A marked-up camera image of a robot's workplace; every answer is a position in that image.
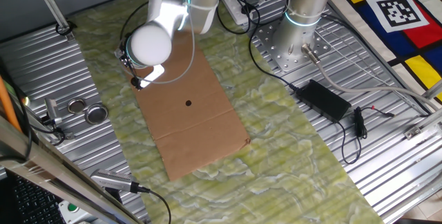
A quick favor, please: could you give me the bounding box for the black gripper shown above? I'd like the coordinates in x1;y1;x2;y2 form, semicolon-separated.
117;42;129;66

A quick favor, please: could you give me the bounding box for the large steel bowl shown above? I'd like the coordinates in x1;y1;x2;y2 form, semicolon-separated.
84;103;109;125

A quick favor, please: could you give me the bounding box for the small steel bowl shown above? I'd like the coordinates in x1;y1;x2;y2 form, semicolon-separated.
66;97;87;115

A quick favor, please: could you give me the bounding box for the aluminium pole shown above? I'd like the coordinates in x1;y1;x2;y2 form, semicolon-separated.
29;0;75;41

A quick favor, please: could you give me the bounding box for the brown cardboard sheet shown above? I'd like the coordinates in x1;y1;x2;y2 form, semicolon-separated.
121;32;251;183

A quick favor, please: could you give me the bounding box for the white power strip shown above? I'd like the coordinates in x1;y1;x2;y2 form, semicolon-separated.
220;0;260;26

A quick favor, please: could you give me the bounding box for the orange tube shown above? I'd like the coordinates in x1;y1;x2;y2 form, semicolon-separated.
0;75;22;133

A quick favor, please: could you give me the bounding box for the green button box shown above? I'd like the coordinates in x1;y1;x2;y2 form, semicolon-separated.
57;199;99;224

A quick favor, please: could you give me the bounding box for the black keyboard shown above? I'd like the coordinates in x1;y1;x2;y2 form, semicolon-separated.
0;171;66;224

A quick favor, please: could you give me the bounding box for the green marbled mat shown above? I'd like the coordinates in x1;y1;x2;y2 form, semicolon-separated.
70;0;384;224

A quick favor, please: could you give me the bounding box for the black power adapter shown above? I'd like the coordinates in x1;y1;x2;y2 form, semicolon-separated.
296;79;352;124

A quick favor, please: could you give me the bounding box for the white fiducial tag paper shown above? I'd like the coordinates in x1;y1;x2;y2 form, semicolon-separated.
357;0;430;34

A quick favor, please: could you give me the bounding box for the aluminium corner profile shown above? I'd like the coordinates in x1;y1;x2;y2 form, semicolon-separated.
403;78;442;140

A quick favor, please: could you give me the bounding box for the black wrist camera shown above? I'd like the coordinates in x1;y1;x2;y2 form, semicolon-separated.
130;76;144;91

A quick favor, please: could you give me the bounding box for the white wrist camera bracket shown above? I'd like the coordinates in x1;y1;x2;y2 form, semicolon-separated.
140;64;166;88

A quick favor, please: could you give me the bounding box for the black pole base ring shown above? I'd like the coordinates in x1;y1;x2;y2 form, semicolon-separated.
55;21;77;37

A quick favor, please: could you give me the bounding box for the silver ribbed camera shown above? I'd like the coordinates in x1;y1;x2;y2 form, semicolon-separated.
90;168;151;194

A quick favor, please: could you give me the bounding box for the black camera cable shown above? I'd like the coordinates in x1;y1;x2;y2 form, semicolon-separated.
137;185;173;224

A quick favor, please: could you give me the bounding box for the wide aluminium frame beam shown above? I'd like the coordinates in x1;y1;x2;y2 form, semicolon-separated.
0;113;142;224

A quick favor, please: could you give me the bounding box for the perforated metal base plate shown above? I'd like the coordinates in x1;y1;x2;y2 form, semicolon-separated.
253;19;332;73

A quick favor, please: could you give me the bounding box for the black adapter mains cable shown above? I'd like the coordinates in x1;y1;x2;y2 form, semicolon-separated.
215;0;305;93

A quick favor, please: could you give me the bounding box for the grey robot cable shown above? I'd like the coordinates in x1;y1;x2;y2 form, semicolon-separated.
301;43;442;111

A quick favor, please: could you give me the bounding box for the black adapter output cable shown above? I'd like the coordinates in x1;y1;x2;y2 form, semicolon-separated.
336;105;369;165

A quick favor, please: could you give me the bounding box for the thin red-tipped wire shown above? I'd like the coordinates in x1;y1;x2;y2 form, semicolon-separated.
361;104;396;118

